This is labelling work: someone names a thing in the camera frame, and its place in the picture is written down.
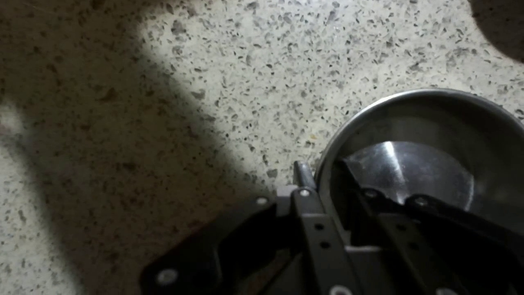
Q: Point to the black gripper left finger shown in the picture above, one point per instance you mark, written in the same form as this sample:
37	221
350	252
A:
327	257

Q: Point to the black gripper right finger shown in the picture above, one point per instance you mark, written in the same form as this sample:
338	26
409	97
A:
440	247

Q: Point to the silver bowl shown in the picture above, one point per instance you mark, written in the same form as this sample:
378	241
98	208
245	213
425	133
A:
450	144

